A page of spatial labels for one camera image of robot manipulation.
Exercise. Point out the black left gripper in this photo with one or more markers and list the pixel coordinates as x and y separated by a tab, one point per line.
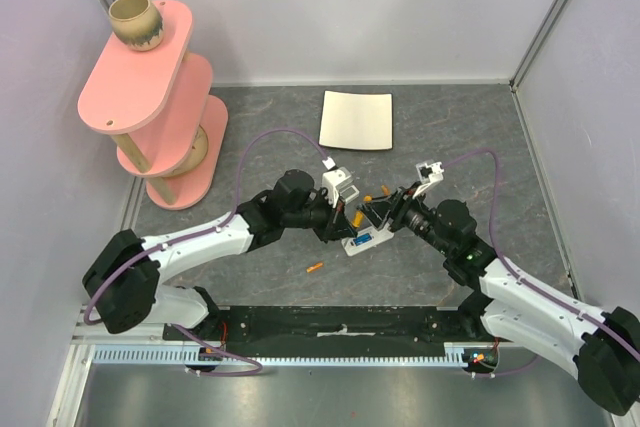
336	215

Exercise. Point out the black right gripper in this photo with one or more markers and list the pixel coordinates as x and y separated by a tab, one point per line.
400	210

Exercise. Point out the small white box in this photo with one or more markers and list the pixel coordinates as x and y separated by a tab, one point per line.
380	236

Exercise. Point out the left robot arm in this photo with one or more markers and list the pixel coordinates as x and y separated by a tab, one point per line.
127	283

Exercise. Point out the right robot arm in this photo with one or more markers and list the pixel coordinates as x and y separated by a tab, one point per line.
598	348

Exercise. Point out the blue battery in box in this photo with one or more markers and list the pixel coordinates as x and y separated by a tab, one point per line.
362	239

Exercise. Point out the white square plate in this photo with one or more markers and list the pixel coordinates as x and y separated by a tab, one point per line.
362	122

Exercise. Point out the beige cup on lower shelf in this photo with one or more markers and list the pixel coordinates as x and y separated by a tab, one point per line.
197	153

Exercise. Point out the pink three tier shelf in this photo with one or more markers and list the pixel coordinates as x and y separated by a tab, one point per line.
151	104

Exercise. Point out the beige ceramic mug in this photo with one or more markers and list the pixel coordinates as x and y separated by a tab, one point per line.
138	24

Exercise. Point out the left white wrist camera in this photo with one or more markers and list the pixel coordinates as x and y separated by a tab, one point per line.
339	183

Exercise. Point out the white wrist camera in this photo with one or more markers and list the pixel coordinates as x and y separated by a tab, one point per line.
430	174
339	183

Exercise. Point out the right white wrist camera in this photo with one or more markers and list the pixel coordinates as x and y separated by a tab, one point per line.
430	174

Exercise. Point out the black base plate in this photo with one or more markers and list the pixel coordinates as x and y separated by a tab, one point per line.
253	331

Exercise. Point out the light blue cable duct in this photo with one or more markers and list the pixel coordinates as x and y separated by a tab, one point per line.
195	356

